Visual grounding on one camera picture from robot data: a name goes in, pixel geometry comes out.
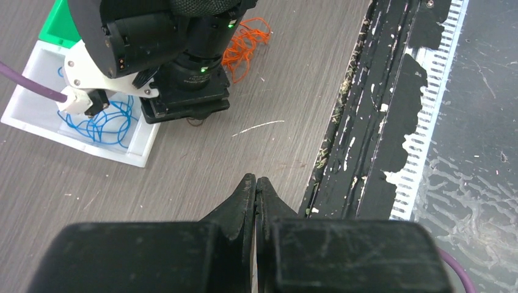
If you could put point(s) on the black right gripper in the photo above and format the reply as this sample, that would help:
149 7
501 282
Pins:
179 100

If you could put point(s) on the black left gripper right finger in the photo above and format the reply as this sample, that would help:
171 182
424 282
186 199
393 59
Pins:
329 255

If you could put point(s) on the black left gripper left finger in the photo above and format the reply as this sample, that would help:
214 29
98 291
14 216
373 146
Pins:
213 254

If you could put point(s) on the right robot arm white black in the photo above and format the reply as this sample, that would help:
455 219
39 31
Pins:
167 53

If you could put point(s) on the white plastic bin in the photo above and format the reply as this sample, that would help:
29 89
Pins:
119 133

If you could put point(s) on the green plastic bin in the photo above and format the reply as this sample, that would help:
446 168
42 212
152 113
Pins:
59 28

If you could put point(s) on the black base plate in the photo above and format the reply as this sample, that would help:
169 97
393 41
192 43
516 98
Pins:
376 111

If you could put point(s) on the white perforated cable duct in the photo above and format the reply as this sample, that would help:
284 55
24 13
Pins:
437 63

